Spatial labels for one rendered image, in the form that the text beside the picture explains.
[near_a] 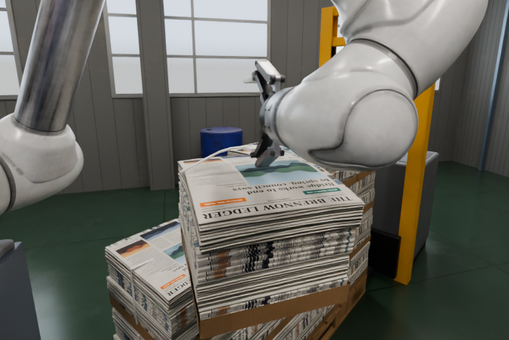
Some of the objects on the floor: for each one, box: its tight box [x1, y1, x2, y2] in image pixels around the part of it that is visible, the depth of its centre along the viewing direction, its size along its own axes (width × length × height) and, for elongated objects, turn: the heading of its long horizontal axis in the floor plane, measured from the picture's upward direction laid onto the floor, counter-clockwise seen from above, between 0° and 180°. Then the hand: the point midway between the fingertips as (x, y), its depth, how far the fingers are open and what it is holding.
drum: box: [200, 126, 242, 158], centre depth 380 cm, size 52×52×78 cm
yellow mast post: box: [319, 6, 339, 68], centre depth 237 cm, size 9×9×185 cm
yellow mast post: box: [393, 82, 436, 285], centre depth 195 cm, size 9×9×185 cm
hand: (251, 113), depth 66 cm, fingers open, 14 cm apart
